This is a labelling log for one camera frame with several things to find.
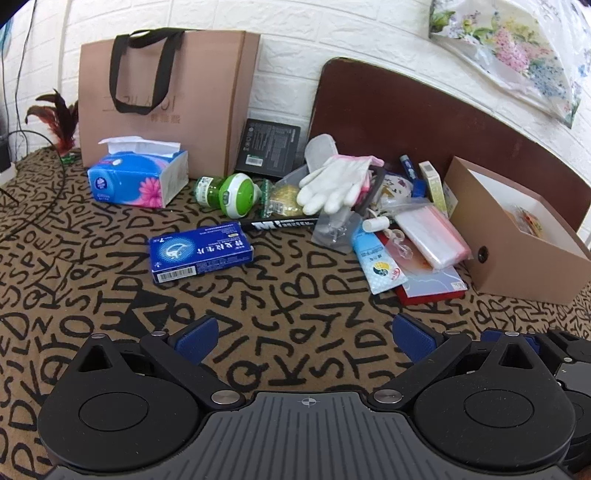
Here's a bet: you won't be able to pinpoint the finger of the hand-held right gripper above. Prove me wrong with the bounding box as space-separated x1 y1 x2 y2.
524 329 591 367

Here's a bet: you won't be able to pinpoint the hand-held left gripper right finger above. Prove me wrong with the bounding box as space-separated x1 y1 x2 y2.
369 314 548 411

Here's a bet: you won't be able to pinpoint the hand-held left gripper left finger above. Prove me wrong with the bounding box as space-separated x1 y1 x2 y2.
69 316 245 411

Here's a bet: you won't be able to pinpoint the blue medicine box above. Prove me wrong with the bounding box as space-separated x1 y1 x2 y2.
148 221 255 284

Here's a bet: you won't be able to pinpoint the brown cardboard storage box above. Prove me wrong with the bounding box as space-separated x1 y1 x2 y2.
442 156 591 305

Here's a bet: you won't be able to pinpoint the clear zip bag with pink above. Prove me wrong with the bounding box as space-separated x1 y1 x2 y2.
394 203 472 270

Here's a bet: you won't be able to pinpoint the small clear bag of hooks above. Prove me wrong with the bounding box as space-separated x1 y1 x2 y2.
311 207 366 256

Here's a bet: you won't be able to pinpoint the red flat box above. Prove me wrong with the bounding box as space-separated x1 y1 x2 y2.
373 230 468 306

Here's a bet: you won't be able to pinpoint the blue and white tube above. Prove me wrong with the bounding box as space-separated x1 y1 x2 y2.
351 225 410 295

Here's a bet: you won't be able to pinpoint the brown letter-print cloth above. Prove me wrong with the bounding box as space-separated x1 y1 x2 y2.
0 148 591 480

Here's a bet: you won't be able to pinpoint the black rod with white print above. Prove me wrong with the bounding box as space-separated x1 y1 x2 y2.
239 213 324 232

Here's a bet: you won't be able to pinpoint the green mosquito repellent bottle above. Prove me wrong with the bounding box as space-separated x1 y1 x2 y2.
194 172 256 219

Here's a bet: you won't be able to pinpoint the floral pouch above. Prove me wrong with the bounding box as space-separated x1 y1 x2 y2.
378 172 415 205

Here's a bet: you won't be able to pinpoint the yellow and white carton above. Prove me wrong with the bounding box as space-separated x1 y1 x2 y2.
418 161 450 219

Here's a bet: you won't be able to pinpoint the green and yellow snack packet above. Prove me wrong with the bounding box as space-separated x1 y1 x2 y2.
257 178 306 219

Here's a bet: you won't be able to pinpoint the blue floral tissue pack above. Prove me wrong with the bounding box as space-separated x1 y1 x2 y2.
87 136 190 209

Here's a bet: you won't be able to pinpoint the white gloves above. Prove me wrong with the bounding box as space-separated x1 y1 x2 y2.
295 154 385 214

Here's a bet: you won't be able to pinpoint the black printed flat box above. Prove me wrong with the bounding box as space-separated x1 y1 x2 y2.
234 118 302 179

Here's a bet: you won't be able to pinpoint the dark brown wooden board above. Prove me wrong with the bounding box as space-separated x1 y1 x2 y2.
307 57 591 234

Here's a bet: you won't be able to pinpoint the tan paper shopping bag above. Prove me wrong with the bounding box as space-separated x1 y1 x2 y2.
78 28 262 178

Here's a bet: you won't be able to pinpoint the red and black feather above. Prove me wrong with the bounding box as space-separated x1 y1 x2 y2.
25 90 80 157

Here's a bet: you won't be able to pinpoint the floral plastic bag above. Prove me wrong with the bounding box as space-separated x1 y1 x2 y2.
428 0 588 129

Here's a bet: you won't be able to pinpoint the black cable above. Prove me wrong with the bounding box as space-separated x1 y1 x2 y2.
0 0 75 232

